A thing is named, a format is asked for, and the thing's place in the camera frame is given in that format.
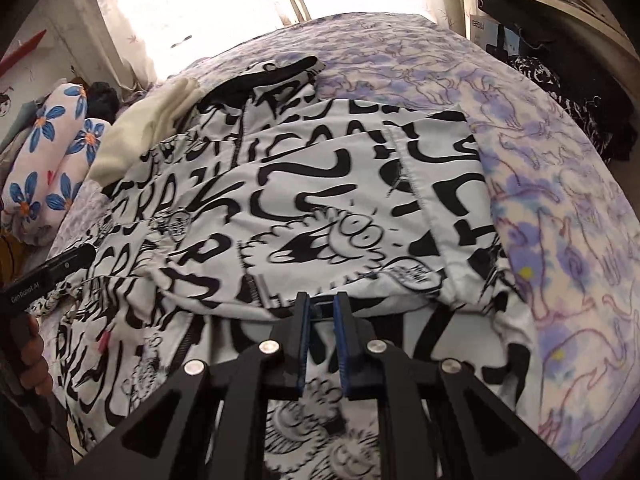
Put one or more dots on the purple bed sheet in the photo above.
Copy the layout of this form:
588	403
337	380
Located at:
600	455

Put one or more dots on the black bag by shelf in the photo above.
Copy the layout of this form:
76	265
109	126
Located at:
590	105

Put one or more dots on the wooden shelf unit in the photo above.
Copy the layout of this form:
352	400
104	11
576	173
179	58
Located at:
575	10

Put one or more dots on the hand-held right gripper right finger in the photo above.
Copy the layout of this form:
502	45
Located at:
344	345

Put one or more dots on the red pointed object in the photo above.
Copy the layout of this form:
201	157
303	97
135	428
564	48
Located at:
20	52

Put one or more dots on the blue and white box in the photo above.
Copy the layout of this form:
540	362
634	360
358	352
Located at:
492	35

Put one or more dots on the cream fluffy cloth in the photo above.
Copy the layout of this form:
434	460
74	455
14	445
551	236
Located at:
135	135

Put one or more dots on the dark clothing pile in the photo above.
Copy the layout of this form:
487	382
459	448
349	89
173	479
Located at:
107	102

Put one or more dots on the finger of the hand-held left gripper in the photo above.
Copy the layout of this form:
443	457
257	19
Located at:
75	259

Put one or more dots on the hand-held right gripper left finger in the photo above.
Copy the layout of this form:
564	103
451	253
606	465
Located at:
302	345

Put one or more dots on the purple cat print blanket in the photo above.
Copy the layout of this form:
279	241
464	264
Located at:
550	210

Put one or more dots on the blue floral pillow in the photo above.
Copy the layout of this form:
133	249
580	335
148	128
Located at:
50	125

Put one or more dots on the person's left hand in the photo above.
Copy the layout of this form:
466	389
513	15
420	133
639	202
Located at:
37	360

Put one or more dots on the sheer floral curtain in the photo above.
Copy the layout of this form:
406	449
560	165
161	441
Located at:
117	35

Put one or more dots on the black and white printed jacket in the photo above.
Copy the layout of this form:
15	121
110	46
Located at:
300	185

